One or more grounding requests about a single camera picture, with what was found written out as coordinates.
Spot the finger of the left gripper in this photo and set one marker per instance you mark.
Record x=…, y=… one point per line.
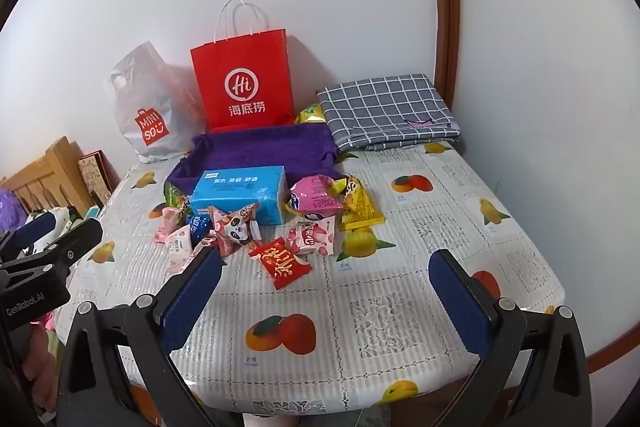
x=71, y=246
x=13, y=243

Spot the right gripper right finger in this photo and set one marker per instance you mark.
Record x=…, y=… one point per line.
x=554, y=389

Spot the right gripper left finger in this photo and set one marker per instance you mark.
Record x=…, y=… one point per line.
x=94, y=389

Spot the pink peach candy packet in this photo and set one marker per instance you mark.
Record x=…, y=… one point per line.
x=172, y=220

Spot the light pink pastry packet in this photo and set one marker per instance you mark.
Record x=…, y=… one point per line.
x=183, y=247

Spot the blue snack packet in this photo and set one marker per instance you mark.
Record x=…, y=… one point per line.
x=199, y=227

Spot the panda triangular snack bag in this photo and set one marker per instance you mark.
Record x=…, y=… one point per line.
x=236, y=229

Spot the red gold snack packet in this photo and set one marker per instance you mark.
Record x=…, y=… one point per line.
x=281, y=264

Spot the pink snack bag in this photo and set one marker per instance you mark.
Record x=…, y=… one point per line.
x=315, y=197

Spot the yellow snack packet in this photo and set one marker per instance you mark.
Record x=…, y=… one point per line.
x=359, y=210

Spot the green triangular snack bag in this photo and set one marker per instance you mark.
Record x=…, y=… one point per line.
x=175, y=198

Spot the person's left hand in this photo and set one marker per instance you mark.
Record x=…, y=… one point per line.
x=39, y=368

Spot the purple plush item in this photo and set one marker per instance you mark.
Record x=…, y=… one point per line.
x=12, y=214

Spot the white spotted plush toy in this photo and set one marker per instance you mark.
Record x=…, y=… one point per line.
x=64, y=220

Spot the wooden chair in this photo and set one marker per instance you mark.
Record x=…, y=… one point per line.
x=52, y=180

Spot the brown patterned box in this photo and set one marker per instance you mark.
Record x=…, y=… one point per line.
x=99, y=177

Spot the white Miniso plastic bag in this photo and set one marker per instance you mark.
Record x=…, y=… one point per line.
x=157, y=110

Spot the fruit print tablecloth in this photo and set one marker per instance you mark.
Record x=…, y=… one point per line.
x=364, y=325

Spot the blue tissue pack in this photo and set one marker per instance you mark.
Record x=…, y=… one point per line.
x=232, y=189

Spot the red Haidilao paper bag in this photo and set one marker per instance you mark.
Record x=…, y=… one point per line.
x=245, y=81

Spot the purple towel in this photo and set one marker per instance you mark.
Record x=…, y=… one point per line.
x=301, y=149

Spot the yellow green snack bag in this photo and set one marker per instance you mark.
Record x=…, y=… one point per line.
x=312, y=114

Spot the grey checked folded cloth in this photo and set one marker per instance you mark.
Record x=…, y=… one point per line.
x=386, y=112

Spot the brown wooden door frame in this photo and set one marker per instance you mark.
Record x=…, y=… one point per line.
x=447, y=49

